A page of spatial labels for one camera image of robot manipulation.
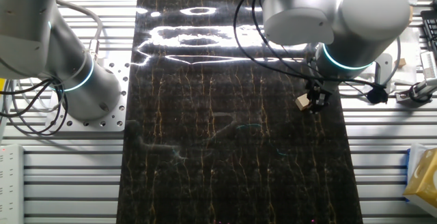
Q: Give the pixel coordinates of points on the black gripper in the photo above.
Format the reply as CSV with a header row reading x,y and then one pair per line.
x,y
319,88

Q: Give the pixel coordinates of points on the small wooden block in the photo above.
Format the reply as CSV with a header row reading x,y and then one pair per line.
x,y
302,102

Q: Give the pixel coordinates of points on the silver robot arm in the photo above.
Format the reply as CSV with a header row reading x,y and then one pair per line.
x,y
34,29

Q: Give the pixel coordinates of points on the crumpled white tissue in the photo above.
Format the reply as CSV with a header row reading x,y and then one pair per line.
x,y
362,93

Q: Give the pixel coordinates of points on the black marble pattern mat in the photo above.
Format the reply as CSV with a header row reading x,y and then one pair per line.
x,y
222,166

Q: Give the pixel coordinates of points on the yellow tissue box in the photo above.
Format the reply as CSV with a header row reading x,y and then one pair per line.
x,y
425,179

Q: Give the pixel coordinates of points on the black keyboard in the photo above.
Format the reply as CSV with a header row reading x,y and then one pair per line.
x,y
431,29

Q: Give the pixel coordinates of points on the yellow plastic piece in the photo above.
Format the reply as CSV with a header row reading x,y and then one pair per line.
x,y
2,85

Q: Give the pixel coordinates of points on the white power strip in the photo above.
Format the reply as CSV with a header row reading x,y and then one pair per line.
x,y
12,183

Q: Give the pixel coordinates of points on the grey camera stand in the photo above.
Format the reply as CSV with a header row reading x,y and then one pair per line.
x,y
403,97

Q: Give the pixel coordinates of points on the ribbed silver camera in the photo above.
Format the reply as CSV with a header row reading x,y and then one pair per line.
x,y
429,65

